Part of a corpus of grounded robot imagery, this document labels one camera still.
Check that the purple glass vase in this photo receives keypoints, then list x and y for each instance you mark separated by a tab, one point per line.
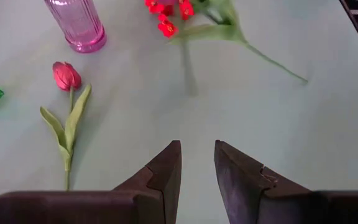
79	28

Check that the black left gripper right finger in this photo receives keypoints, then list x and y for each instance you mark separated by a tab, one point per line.
275	205

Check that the red artificial flower bunch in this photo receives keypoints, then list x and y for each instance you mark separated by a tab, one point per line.
167	28

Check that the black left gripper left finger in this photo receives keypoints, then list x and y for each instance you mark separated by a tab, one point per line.
89	208

